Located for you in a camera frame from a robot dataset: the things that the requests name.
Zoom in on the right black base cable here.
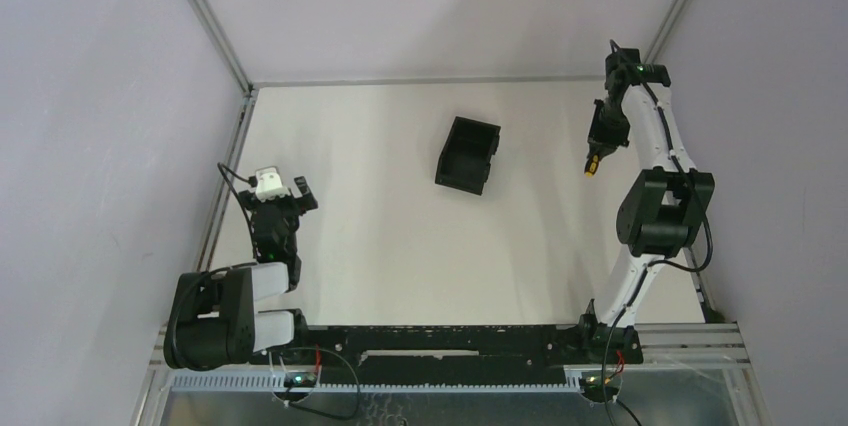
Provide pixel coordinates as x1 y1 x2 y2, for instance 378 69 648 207
576 336 644 426

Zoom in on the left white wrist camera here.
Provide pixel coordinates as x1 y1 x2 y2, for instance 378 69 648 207
248 166 291 202

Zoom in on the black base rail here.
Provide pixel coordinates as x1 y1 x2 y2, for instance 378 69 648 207
284 324 644 386

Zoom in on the black plastic bin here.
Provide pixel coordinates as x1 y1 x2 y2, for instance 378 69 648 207
434 116 501 196

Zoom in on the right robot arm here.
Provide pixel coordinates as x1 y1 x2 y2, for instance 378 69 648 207
577 42 716 362

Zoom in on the grey slotted cable duct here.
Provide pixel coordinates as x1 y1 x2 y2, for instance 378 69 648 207
168 369 584 394

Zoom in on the left black cable loop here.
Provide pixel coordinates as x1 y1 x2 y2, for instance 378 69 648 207
268 345 363 422

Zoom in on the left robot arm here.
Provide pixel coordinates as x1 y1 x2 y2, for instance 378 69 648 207
163 168 318 371

